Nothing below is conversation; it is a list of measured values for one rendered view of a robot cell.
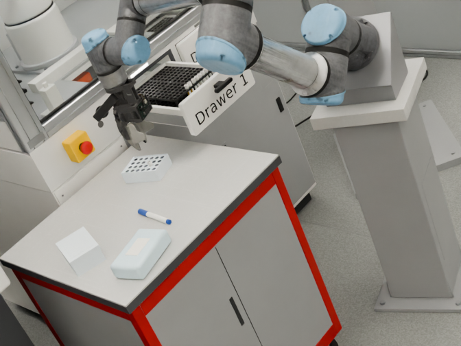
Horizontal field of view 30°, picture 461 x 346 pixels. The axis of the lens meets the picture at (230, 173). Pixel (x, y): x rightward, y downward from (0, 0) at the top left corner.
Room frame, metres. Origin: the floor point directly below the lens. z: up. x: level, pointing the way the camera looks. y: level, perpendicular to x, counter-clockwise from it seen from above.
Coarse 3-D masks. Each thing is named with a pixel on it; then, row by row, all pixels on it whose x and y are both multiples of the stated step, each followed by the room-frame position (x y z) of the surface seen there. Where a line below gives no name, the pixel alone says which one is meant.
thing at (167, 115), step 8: (168, 64) 2.66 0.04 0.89; (176, 64) 2.62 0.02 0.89; (184, 64) 2.59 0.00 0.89; (192, 64) 2.56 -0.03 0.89; (152, 72) 2.64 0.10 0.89; (144, 80) 2.61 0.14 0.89; (136, 88) 2.58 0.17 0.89; (152, 112) 2.39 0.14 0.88; (160, 112) 2.36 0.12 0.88; (168, 112) 2.33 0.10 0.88; (176, 112) 2.30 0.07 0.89; (152, 120) 2.40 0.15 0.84; (160, 120) 2.37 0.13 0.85; (168, 120) 2.34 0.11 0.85; (176, 120) 2.31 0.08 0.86; (184, 120) 2.28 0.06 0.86
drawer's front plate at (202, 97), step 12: (216, 72) 2.35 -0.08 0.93; (204, 84) 2.30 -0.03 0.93; (228, 84) 2.34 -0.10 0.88; (240, 84) 2.37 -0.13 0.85; (252, 84) 2.40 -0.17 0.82; (192, 96) 2.26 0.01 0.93; (204, 96) 2.29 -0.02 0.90; (216, 96) 2.31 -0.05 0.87; (228, 96) 2.33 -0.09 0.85; (240, 96) 2.36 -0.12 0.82; (180, 108) 2.24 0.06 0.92; (192, 108) 2.25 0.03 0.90; (204, 108) 2.27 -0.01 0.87; (192, 120) 2.24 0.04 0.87; (204, 120) 2.26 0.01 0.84; (192, 132) 2.24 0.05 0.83
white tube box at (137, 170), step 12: (144, 156) 2.29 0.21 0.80; (156, 156) 2.27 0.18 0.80; (168, 156) 2.25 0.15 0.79; (132, 168) 2.25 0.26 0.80; (144, 168) 2.22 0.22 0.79; (156, 168) 2.19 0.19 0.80; (168, 168) 2.23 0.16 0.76; (132, 180) 2.23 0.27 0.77; (144, 180) 2.21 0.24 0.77; (156, 180) 2.19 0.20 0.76
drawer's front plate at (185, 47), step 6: (186, 36) 2.72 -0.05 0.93; (192, 36) 2.72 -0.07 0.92; (180, 42) 2.70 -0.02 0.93; (186, 42) 2.70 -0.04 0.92; (192, 42) 2.71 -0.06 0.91; (180, 48) 2.68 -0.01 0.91; (186, 48) 2.69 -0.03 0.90; (192, 48) 2.71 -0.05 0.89; (180, 54) 2.68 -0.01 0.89; (186, 54) 2.69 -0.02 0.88; (192, 54) 2.70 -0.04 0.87; (186, 60) 2.68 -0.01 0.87; (192, 60) 2.69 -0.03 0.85
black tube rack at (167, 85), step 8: (160, 72) 2.61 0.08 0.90; (168, 72) 2.58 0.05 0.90; (176, 72) 2.54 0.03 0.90; (184, 72) 2.51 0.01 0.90; (192, 72) 2.49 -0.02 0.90; (152, 80) 2.56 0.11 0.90; (160, 80) 2.53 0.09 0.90; (168, 80) 2.51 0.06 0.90; (176, 80) 2.48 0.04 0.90; (184, 80) 2.46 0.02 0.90; (144, 88) 2.54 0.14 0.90; (152, 88) 2.51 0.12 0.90; (160, 88) 2.48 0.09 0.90; (168, 88) 2.45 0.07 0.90; (176, 88) 2.42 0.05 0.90; (184, 88) 2.41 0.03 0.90; (152, 96) 2.44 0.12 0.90; (160, 96) 2.42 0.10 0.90; (168, 96) 2.39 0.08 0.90; (184, 96) 2.41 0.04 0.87; (152, 104) 2.45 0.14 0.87; (160, 104) 2.43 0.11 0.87; (168, 104) 2.40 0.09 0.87; (176, 104) 2.37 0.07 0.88
